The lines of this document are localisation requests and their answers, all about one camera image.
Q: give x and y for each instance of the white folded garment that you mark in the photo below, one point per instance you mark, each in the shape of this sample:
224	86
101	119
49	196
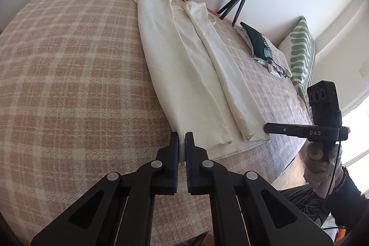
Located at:
284	60

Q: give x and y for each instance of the floral folded garment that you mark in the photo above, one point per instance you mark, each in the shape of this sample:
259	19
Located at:
274	67

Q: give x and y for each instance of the person's striped trousers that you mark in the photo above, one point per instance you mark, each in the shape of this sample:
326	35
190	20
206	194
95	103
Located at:
302	200

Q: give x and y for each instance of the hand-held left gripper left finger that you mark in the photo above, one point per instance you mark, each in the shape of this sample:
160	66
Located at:
173	156

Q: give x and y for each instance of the person's right hand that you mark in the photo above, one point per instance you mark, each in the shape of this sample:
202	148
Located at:
317	174

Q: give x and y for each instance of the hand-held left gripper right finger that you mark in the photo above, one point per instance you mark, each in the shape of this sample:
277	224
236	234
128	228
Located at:
189	156

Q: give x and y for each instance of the green patterned white cushion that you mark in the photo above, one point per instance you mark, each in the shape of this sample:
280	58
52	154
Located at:
299	53

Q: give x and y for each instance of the person's right forearm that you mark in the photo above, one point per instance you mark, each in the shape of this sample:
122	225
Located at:
351	197

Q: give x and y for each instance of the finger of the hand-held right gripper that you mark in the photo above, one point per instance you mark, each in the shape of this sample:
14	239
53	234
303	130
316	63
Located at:
279	128

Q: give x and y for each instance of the pink plaid blanket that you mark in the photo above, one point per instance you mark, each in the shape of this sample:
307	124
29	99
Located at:
72	76

